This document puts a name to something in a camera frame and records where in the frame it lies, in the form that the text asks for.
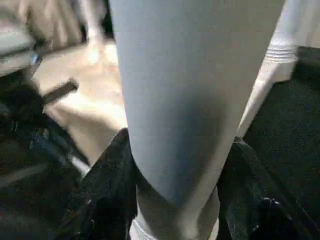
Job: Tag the black work mat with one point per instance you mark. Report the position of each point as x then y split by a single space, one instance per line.
290 140

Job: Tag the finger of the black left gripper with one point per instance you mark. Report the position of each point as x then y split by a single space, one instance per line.
60 91

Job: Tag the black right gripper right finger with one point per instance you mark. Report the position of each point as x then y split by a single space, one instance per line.
260 205

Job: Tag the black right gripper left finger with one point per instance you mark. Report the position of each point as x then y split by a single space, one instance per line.
110 200

